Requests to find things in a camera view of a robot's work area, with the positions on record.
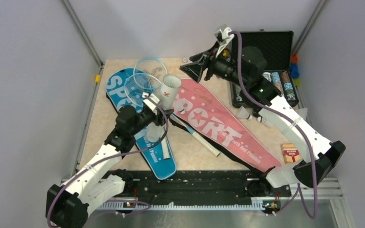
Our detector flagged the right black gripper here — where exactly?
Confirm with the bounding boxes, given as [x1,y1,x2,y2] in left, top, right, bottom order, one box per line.
[180,41,248,89]

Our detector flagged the white shuttlecock tube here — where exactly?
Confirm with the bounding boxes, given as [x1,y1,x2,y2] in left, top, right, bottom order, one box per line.
[146,74,182,143]

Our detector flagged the clear tube lid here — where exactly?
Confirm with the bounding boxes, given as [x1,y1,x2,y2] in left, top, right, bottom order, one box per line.
[178,132,193,144]

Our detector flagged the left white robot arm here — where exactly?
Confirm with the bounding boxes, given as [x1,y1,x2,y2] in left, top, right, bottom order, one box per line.
[45,104,174,228]

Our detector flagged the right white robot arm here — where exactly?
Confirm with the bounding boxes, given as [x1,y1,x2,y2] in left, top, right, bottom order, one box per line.
[179,43,346,196]

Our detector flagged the lower blue badminton racket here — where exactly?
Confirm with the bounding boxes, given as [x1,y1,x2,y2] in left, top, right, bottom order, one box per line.
[124,73,220,157]

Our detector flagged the blue badminton racket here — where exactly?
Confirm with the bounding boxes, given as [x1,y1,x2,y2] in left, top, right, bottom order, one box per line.
[124,73,220,157]
[133,57,168,89]

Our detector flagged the upper blue badminton racket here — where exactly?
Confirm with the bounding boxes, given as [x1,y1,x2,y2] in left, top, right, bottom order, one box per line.
[133,57,168,89]

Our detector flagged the blue racket cover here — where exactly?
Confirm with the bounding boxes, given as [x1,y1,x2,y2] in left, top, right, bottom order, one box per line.
[106,68,176,180]

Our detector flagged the pink racket cover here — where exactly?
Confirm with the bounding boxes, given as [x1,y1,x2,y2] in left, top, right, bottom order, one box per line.
[175,78,282,172]

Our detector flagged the black poker chip case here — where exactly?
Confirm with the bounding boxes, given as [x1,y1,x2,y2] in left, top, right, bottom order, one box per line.
[241,31,299,107]

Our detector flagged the white shuttlecock below case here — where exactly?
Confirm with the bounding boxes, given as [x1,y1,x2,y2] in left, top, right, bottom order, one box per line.
[257,116,273,128]

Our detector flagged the coloured toys in corner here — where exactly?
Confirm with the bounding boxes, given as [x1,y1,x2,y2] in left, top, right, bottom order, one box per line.
[290,55,300,86]

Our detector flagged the red white card box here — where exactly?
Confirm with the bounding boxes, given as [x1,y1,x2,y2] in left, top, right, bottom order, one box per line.
[281,143,301,164]

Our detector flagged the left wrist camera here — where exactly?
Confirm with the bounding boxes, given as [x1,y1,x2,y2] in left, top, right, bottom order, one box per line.
[142,92,160,114]

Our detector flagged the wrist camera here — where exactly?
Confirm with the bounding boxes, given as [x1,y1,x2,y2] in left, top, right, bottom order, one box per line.
[142,92,160,114]
[214,24,234,57]

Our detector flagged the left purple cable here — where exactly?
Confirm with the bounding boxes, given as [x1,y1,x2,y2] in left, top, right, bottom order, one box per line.
[46,97,170,228]

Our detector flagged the purple cable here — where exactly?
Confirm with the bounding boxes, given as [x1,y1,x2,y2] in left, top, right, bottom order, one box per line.
[230,30,319,220]
[46,97,170,228]

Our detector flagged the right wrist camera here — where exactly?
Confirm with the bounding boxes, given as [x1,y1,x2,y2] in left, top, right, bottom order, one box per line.
[214,24,234,57]

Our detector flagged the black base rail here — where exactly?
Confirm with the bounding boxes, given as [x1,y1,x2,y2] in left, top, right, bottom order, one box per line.
[106,170,292,208]

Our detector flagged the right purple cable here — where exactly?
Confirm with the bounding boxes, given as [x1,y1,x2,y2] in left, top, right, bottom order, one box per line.
[230,30,319,220]

